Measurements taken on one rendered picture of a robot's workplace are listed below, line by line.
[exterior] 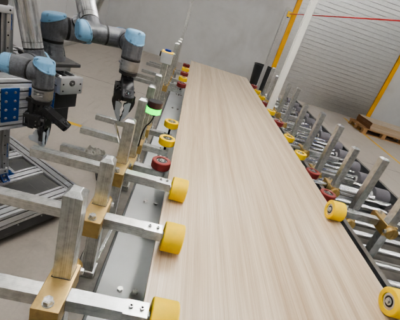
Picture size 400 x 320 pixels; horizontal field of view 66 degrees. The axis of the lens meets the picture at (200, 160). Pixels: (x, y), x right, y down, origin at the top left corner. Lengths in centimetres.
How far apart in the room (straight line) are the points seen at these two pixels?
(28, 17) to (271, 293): 126
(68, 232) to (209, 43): 874
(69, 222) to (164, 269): 33
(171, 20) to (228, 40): 166
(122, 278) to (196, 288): 41
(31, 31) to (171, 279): 105
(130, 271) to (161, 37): 843
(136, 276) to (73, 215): 64
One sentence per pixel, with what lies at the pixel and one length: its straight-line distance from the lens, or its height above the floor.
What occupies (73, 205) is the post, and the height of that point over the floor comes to 115.
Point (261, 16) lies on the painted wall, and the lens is 925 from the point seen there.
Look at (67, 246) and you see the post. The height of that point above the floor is 105.
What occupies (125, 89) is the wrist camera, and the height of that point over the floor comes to 115.
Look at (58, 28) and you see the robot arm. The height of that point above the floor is 121.
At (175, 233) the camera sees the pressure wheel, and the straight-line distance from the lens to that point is 84.
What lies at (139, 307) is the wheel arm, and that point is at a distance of 69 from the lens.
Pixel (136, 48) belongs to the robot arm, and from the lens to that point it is 125.
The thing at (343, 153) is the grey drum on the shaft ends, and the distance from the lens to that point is 270.
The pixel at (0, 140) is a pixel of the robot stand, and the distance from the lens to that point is 205.
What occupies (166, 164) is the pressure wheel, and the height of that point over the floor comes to 91.
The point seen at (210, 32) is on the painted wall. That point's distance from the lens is 918.
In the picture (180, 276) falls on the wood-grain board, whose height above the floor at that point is 90.
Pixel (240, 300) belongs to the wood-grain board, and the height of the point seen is 90.
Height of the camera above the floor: 150
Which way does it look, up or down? 25 degrees down
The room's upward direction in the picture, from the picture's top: 19 degrees clockwise
